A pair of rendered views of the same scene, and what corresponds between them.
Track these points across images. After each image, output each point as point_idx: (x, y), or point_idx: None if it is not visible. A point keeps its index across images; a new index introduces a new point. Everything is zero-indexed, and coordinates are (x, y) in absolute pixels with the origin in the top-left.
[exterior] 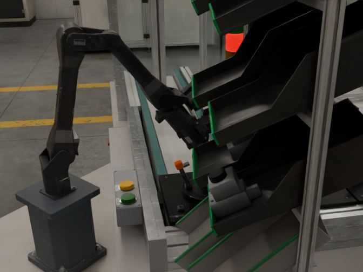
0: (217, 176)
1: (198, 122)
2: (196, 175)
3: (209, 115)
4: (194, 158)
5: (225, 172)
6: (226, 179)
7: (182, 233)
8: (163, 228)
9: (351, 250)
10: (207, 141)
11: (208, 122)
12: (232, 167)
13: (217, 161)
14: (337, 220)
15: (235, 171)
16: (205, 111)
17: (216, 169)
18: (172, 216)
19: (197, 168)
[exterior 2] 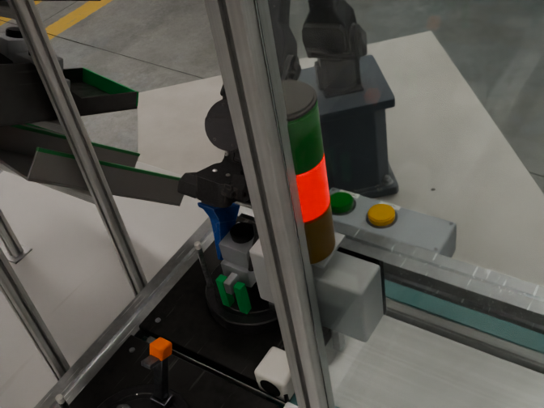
0: (10, 27)
1: (235, 163)
2: (91, 77)
3: (228, 174)
4: (117, 86)
5: (6, 31)
6: (3, 33)
7: (208, 222)
8: (239, 210)
9: None
10: (116, 94)
11: (211, 166)
12: (6, 40)
13: (82, 96)
14: None
15: (6, 48)
16: (241, 170)
17: (19, 30)
18: (245, 222)
19: (106, 89)
